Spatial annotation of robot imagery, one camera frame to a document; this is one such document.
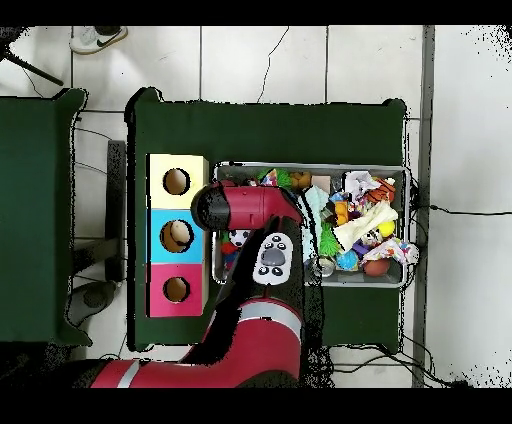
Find black tripod leg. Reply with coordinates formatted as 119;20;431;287
0;26;64;88

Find wooden box with three holes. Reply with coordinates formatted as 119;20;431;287
146;153;211;319

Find shallow clear mesh bin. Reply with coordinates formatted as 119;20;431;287
211;164;411;288

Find black floor stand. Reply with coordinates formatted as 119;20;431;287
67;139;128;328

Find cream cloth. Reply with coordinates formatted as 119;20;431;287
332;201;399;253

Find person's foot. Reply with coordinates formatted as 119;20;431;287
69;26;129;56

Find mint green knit cloth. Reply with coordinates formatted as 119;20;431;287
302;186;331;259

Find thin black floor cable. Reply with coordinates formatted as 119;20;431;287
257;26;291;104

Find colourful polka-dot cloth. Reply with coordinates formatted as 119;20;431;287
255;169;281;188

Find dark green tablecloth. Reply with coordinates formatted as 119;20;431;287
126;86;409;353

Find dark green side table cloth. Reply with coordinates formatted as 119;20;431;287
0;87;93;347

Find red-brown ball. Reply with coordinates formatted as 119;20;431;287
363;257;392;278

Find green spiky ball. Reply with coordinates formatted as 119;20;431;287
318;223;341;259

